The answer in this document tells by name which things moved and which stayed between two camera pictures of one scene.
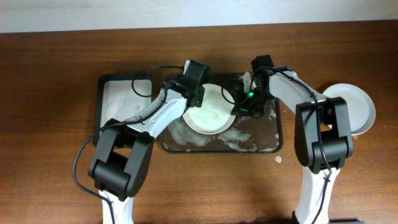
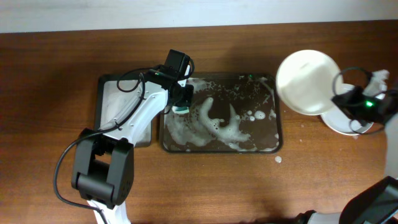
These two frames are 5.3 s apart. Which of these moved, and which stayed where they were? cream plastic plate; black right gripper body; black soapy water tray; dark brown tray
Moved: cream plastic plate; black right gripper body
Stayed: black soapy water tray; dark brown tray
